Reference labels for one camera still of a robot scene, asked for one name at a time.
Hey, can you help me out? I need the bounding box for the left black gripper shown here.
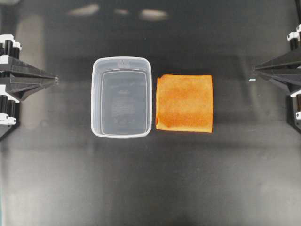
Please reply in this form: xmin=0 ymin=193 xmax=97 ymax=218
xmin=0 ymin=34 xmax=58 ymax=140

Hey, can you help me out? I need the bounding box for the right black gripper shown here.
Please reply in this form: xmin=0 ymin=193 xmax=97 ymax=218
xmin=254 ymin=24 xmax=301 ymax=131

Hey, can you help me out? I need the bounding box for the clear plastic container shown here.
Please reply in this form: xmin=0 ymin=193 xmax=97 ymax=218
xmin=91 ymin=56 xmax=152 ymax=139

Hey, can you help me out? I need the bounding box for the folded orange towel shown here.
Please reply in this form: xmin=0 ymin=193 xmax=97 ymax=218
xmin=155 ymin=74 xmax=214 ymax=133

